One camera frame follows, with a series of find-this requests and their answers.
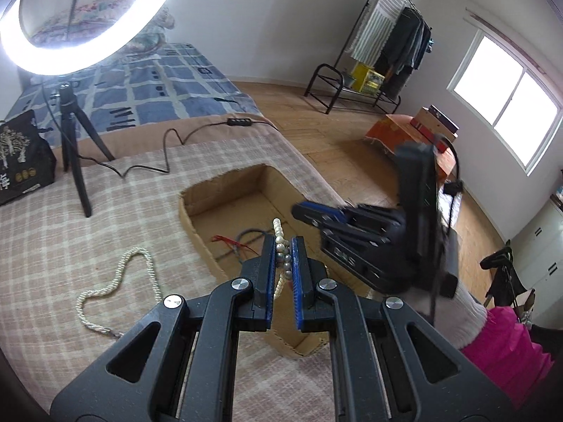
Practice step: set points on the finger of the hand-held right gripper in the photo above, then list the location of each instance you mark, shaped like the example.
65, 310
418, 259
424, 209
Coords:
308, 211
347, 228

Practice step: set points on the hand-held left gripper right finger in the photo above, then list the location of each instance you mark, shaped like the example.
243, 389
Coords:
297, 281

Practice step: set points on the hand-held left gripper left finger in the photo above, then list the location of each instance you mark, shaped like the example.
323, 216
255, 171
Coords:
272, 281

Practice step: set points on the cardboard box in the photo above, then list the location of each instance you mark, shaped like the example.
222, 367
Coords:
228, 211

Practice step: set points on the person's right forearm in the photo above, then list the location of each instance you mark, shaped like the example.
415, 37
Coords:
506, 343

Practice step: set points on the orange cloth covered table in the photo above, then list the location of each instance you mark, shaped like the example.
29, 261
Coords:
389, 129

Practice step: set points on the black folding chair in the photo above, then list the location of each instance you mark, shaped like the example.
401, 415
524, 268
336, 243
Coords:
506, 281

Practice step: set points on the beige box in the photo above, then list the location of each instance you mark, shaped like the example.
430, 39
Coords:
423, 116

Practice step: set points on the dark flat box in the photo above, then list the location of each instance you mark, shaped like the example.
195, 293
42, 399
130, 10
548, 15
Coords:
444, 118

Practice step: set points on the black clothes rack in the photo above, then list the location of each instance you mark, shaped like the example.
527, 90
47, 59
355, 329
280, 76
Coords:
323, 85

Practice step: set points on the white cabinet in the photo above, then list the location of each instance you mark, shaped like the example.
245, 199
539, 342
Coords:
543, 246

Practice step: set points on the yellow box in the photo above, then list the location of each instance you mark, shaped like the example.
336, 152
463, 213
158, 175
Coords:
367, 78

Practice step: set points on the window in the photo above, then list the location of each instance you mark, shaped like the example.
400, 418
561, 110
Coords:
497, 83

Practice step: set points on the dark hanging clothes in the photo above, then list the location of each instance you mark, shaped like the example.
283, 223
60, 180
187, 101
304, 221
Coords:
404, 48

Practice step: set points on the blue patterned bed sheet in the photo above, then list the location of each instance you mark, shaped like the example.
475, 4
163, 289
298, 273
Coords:
154, 88

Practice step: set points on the striped hanging cloth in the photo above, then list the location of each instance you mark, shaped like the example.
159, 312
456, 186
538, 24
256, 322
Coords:
378, 17

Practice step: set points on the black tripod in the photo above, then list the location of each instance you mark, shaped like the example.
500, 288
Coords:
70, 140

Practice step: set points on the black snack bag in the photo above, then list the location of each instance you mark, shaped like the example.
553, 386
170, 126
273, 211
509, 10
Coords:
22, 158

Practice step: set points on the folded floral quilt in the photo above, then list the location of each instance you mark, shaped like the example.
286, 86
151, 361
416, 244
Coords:
96, 13

